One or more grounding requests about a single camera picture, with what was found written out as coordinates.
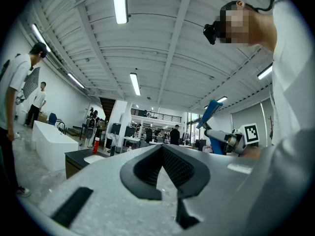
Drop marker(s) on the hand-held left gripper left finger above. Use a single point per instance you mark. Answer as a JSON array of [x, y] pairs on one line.
[[110, 193]]

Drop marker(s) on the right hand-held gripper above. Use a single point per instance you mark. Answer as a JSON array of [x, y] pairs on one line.
[[249, 134]]

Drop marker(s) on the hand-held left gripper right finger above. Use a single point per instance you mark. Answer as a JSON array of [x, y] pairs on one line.
[[221, 181]]

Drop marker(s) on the person's right forearm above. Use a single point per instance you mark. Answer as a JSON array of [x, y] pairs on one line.
[[252, 153]]

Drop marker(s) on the ceiling light tube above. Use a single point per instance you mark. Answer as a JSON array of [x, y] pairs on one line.
[[40, 37], [135, 83], [75, 80], [265, 72], [120, 4], [222, 99]]

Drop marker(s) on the white sink basin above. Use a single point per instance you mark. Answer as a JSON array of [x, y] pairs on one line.
[[93, 159]]

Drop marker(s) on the red bottle white cap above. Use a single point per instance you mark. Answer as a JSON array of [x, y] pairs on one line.
[[96, 146]]

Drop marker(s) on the black table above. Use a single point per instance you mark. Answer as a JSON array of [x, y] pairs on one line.
[[76, 156]]

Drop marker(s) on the black mezzanine railing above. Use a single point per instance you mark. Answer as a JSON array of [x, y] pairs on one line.
[[157, 115]]

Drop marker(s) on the black monitor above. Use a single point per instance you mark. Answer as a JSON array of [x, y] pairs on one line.
[[115, 128], [130, 131]]

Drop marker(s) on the black bathtub faucet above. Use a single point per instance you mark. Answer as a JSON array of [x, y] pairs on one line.
[[62, 128]]

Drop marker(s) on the dark staircase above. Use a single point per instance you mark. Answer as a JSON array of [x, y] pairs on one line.
[[107, 107]]

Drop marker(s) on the person's white shirt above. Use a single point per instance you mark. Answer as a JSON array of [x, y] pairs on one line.
[[290, 82]]

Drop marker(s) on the blue chair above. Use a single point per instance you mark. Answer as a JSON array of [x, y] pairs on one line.
[[52, 119]]

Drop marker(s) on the cardboard box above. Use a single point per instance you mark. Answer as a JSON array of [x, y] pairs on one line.
[[42, 118]]

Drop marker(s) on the person's head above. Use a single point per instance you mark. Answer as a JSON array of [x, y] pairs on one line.
[[256, 26]]

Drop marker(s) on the black head-worn camera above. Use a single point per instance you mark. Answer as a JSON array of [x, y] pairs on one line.
[[210, 33]]

